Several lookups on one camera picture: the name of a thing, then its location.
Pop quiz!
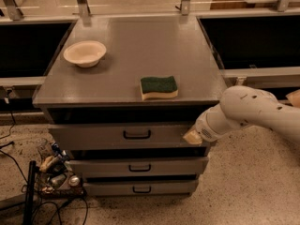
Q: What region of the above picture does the grey drawer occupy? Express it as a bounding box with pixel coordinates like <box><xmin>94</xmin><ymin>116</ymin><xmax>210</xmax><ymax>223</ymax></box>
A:
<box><xmin>49</xmin><ymin>123</ymin><xmax>204</xmax><ymax>150</ymax></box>
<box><xmin>83</xmin><ymin>180</ymin><xmax>199</xmax><ymax>196</ymax></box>
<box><xmin>69</xmin><ymin>157</ymin><xmax>208</xmax><ymax>178</ymax></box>

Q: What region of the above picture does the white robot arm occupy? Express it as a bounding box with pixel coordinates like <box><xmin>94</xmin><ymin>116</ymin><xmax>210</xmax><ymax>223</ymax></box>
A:
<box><xmin>183</xmin><ymin>85</ymin><xmax>300</xmax><ymax>144</ymax></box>

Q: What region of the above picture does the cream white bowl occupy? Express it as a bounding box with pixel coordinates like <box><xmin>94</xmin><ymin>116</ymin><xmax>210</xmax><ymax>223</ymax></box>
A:
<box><xmin>64</xmin><ymin>40</ymin><xmax>107</xmax><ymax>68</ymax></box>

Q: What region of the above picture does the right metal rail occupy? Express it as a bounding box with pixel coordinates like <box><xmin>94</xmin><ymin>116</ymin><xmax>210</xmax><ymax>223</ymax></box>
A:
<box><xmin>221</xmin><ymin>67</ymin><xmax>300</xmax><ymax>89</ymax></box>

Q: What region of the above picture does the black floor cable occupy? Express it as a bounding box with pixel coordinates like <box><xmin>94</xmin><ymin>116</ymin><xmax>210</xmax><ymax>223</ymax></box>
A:
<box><xmin>0</xmin><ymin>110</ymin><xmax>28</xmax><ymax>181</ymax></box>

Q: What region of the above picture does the grey top drawer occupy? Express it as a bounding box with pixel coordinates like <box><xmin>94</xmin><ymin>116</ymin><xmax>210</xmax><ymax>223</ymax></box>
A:
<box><xmin>49</xmin><ymin>123</ymin><xmax>204</xmax><ymax>150</ymax></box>

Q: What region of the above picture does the grey drawer cabinet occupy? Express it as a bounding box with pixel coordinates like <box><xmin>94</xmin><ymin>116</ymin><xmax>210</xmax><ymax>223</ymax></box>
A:
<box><xmin>34</xmin><ymin>16</ymin><xmax>226</xmax><ymax>183</ymax></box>

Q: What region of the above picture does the grey middle drawer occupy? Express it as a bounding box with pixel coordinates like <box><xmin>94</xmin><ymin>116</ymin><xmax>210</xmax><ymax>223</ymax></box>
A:
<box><xmin>69</xmin><ymin>157</ymin><xmax>208</xmax><ymax>178</ymax></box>

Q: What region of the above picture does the black tripod pole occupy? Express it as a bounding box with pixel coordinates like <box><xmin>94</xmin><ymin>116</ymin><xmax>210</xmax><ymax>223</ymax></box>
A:
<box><xmin>22</xmin><ymin>160</ymin><xmax>36</xmax><ymax>225</ymax></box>

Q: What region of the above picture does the grey bottom drawer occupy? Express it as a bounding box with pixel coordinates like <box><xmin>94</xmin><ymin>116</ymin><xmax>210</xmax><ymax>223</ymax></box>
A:
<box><xmin>83</xmin><ymin>180</ymin><xmax>199</xmax><ymax>196</ymax></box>

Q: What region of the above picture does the left metal post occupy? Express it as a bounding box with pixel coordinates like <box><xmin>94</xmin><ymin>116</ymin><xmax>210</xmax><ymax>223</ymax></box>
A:
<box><xmin>3</xmin><ymin>0</ymin><xmax>23</xmax><ymax>21</ymax></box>

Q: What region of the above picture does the green yellow sponge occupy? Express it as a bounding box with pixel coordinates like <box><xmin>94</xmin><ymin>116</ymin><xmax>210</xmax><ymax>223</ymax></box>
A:
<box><xmin>140</xmin><ymin>76</ymin><xmax>178</xmax><ymax>100</ymax></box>

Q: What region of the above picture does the black top drawer handle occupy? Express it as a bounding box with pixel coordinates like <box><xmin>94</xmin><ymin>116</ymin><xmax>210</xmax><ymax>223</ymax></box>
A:
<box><xmin>123</xmin><ymin>129</ymin><xmax>152</xmax><ymax>140</ymax></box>

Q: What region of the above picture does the clutter tray with bottles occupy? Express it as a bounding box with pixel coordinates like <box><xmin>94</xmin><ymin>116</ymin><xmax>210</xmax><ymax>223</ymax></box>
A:
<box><xmin>37</xmin><ymin>139</ymin><xmax>85</xmax><ymax>199</ymax></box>

